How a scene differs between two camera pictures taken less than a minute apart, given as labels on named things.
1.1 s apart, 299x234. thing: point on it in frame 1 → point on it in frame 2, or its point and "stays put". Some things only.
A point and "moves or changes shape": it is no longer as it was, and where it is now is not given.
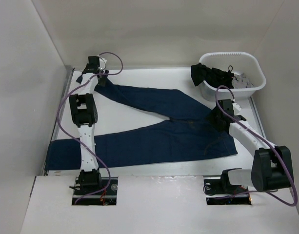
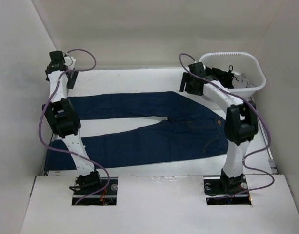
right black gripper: (211, 119) → (187, 78)
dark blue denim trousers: (188, 136) moves or changes shape
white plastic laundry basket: (241, 62) stays put
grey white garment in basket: (241, 81) stays put
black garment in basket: (200, 73) stays put
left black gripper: (102, 81) → (72, 79)
